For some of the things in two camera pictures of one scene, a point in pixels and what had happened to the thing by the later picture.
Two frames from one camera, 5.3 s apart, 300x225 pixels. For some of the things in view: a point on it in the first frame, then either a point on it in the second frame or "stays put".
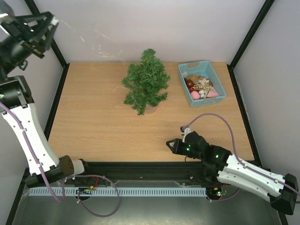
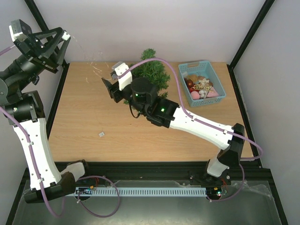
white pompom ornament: [201, 92] stays put
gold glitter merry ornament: [198, 86] stays put
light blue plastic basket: [203, 68] stays put
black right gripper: [180, 148] -> [115, 91]
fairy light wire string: [121, 46] -> [96, 60]
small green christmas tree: [146, 81] stays put
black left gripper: [26, 35] -> [32, 48]
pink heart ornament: [212, 93] stays put
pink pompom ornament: [195, 94] stays put
